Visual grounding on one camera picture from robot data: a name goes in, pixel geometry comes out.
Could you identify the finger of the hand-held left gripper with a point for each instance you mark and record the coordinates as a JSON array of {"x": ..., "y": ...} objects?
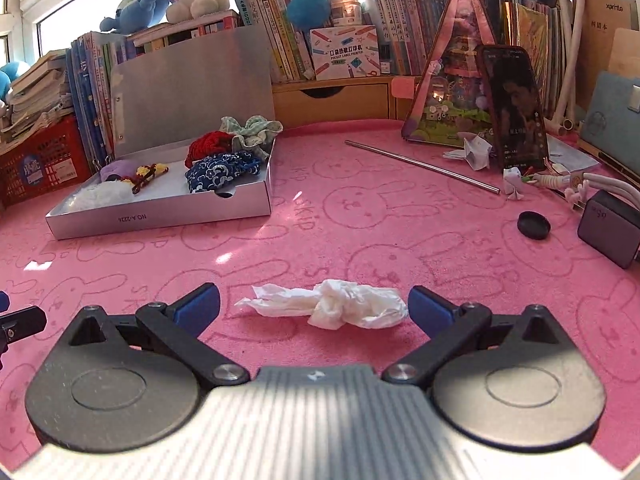
[
  {"x": 3, "y": 300},
  {"x": 25, "y": 321}
]

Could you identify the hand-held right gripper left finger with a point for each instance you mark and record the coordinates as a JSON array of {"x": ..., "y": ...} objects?
[{"x": 200, "y": 302}]

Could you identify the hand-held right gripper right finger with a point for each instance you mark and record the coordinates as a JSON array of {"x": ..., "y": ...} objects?
[{"x": 430, "y": 305}]

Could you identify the white tissue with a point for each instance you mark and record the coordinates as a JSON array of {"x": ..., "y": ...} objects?
[{"x": 345, "y": 305}]

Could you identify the blue embroidered pouch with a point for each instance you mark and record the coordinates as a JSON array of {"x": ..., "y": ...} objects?
[{"x": 220, "y": 170}]

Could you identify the red yellow knot ornament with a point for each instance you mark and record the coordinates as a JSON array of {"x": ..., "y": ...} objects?
[{"x": 147, "y": 175}]

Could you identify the purple fluffy ball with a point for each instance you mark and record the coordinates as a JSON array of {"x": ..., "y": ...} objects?
[{"x": 117, "y": 170}]

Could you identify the red crocheted pouch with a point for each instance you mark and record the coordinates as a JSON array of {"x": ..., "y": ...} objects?
[{"x": 210, "y": 142}]

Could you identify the green checked cloth pouch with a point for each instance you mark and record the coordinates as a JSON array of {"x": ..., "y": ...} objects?
[{"x": 250, "y": 130}]

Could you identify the silver cardboard box with lid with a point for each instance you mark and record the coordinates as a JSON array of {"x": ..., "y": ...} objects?
[{"x": 200, "y": 85}]

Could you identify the black round cap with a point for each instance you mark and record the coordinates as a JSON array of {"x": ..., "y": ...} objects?
[{"x": 534, "y": 224}]

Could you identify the metal straw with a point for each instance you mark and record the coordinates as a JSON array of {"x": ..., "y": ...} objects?
[{"x": 425, "y": 165}]

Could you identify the white fluffy ball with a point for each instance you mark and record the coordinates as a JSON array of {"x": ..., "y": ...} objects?
[{"x": 100, "y": 195}]

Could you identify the red plastic basket with sticker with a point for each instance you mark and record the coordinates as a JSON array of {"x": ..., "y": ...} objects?
[{"x": 40, "y": 160}]

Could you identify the small white figurine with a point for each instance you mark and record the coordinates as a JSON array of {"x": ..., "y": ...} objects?
[{"x": 514, "y": 182}]

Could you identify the white folded paper figure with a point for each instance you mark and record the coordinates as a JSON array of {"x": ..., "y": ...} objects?
[{"x": 475, "y": 150}]

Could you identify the black binder clip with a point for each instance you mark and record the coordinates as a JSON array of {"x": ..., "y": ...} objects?
[{"x": 100, "y": 163}]

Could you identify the grey power adapter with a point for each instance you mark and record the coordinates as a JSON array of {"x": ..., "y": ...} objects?
[{"x": 607, "y": 227}]

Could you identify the light blue paper sheet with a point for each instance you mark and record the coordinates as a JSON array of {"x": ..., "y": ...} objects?
[{"x": 570, "y": 157}]

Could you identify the black smartphone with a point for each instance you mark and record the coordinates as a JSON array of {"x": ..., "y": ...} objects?
[{"x": 515, "y": 110}]

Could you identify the pile of worn books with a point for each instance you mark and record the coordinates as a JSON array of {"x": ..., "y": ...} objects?
[{"x": 40, "y": 90}]

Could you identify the pink sticky note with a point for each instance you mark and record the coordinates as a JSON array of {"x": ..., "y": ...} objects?
[{"x": 402, "y": 87}]

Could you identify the pink triangular toy house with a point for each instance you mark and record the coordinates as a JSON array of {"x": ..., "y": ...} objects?
[{"x": 450, "y": 85}]

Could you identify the blue white cat plush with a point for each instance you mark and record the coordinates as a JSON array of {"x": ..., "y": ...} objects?
[{"x": 7, "y": 77}]

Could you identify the wooden shelf with drawer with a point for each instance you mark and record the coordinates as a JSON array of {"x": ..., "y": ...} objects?
[{"x": 340, "y": 100}]

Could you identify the row of blue booklets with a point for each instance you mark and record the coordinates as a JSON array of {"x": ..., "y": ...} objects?
[{"x": 90, "y": 90}]

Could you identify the teal notebook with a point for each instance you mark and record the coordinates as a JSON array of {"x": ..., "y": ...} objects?
[{"x": 610, "y": 120}]

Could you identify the white label printer box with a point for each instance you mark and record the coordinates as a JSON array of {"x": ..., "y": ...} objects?
[{"x": 345, "y": 52}]

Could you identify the flat stack of books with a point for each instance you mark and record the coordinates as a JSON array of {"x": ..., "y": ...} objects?
[{"x": 185, "y": 30}]

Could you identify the row of upright books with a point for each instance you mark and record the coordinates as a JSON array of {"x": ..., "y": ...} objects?
[{"x": 400, "y": 25}]

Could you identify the shiny gold folders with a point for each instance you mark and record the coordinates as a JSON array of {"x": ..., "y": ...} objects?
[{"x": 532, "y": 35}]

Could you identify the white plastic pipes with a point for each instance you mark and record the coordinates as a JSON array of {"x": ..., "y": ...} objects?
[{"x": 575, "y": 50}]

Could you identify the blue elephant plush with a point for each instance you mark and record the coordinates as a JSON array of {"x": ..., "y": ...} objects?
[{"x": 135, "y": 7}]

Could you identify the small glass jar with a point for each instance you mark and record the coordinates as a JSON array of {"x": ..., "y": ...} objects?
[{"x": 345, "y": 10}]

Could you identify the brown cardboard box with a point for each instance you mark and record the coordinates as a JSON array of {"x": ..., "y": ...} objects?
[{"x": 607, "y": 35}]

